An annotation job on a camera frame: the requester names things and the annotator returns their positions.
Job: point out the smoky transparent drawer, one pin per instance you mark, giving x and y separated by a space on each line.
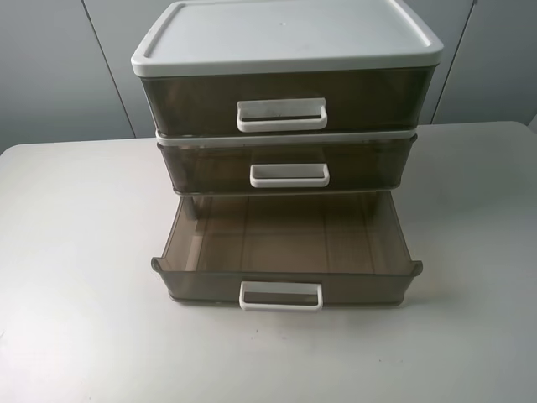
369 165
288 253
364 100

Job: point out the white plastic drawer cabinet frame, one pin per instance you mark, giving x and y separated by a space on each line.
218 38

